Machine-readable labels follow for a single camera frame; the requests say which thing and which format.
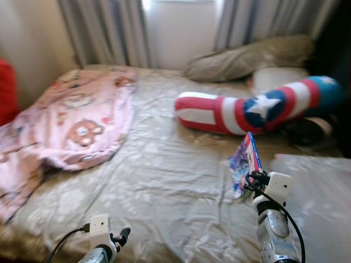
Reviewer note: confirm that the colourful manga book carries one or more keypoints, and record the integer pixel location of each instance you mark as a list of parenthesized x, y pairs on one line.
[(244, 159)]

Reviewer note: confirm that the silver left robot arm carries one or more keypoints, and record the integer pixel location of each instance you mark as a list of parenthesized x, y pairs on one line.
[(98, 256)]

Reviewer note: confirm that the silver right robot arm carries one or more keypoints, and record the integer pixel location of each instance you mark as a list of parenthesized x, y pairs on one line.
[(274, 235)]

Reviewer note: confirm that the black round object beige rim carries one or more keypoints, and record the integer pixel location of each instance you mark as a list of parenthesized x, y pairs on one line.
[(304, 132)]

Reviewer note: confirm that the beige floral bedsheet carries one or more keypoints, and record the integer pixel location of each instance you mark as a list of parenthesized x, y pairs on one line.
[(164, 192)]

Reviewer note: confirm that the red white blue star bolster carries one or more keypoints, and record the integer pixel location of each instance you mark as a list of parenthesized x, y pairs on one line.
[(219, 112)]

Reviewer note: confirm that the plain white pillow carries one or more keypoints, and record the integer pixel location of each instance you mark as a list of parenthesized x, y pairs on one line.
[(279, 79)]

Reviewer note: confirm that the beige floral pillow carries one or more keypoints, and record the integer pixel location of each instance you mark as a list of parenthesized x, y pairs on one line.
[(247, 60)]

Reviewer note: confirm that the pink cartoon print blanket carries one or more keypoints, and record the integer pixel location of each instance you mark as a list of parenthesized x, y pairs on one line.
[(71, 120)]

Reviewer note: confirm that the red fabric cushion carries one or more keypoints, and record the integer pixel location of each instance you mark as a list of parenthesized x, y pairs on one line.
[(6, 93)]

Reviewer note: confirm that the bright window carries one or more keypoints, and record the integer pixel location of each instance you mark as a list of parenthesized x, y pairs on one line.
[(181, 2)]

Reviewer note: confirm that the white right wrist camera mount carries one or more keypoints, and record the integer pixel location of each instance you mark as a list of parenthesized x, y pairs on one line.
[(278, 186)]

